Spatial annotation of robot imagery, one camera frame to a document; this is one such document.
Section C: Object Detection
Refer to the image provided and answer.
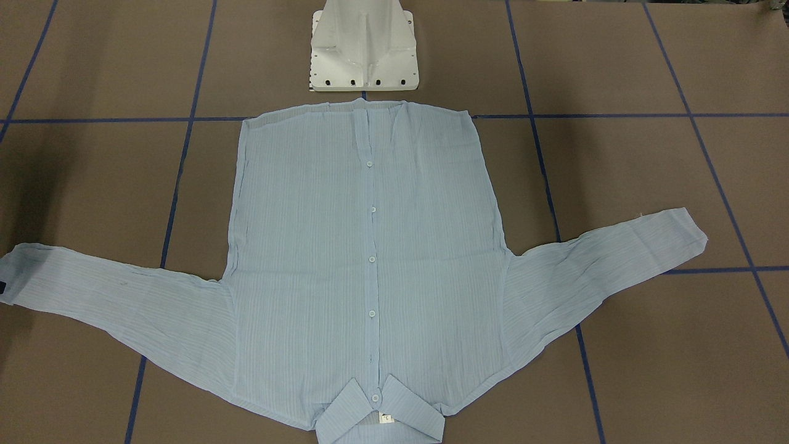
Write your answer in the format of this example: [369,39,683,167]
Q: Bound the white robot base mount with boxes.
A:
[308,1,420,92]

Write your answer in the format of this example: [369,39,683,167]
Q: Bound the light blue striped shirt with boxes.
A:
[2,99,708,443]

